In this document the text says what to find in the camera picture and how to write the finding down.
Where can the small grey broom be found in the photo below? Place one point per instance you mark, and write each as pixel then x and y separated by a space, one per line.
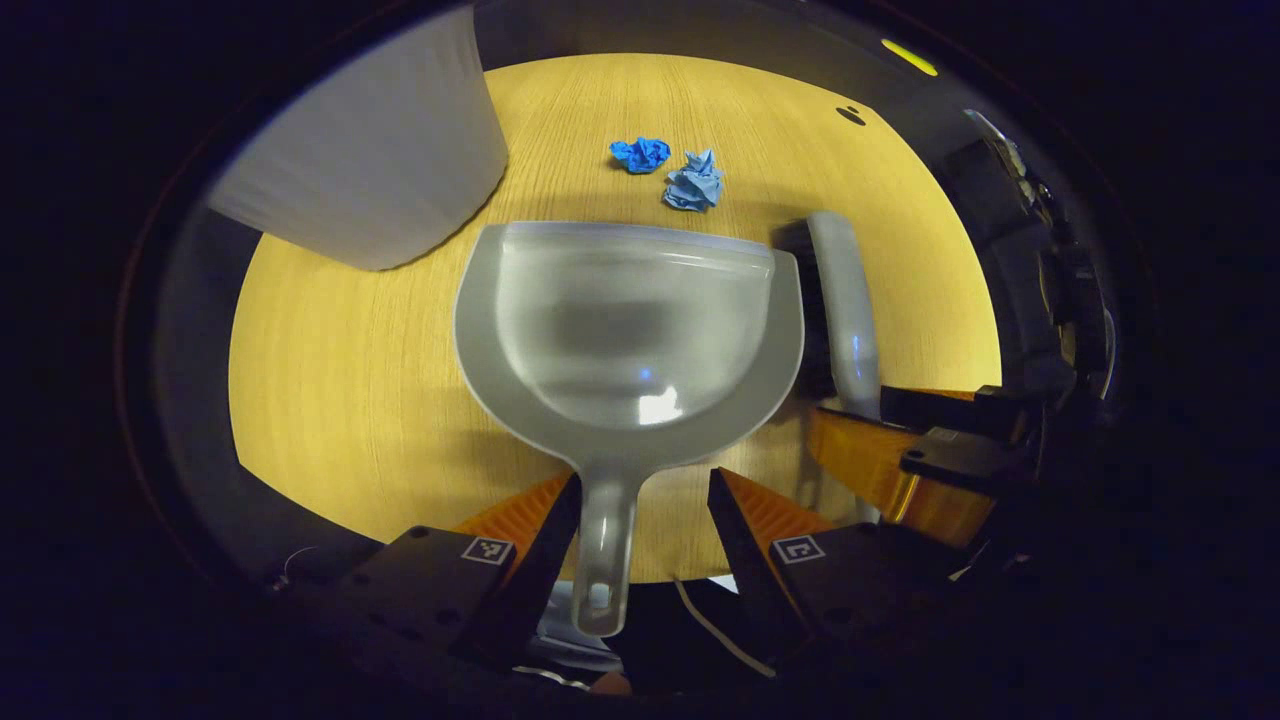
pixel 850 300

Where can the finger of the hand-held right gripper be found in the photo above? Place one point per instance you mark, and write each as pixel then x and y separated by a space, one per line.
pixel 960 460
pixel 940 410

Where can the light blue paper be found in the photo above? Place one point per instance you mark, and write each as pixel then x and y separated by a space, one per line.
pixel 695 182

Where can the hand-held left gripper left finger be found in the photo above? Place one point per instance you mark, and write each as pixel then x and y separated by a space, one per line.
pixel 545 570

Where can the dark blue paper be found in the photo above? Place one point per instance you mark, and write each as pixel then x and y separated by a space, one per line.
pixel 640 155

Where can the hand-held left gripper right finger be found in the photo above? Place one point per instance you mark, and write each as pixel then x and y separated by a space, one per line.
pixel 745 560

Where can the white garbage bin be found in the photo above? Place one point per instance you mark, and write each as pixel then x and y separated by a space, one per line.
pixel 380 150

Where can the grey plastic dustpan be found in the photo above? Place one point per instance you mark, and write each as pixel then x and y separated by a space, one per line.
pixel 630 330

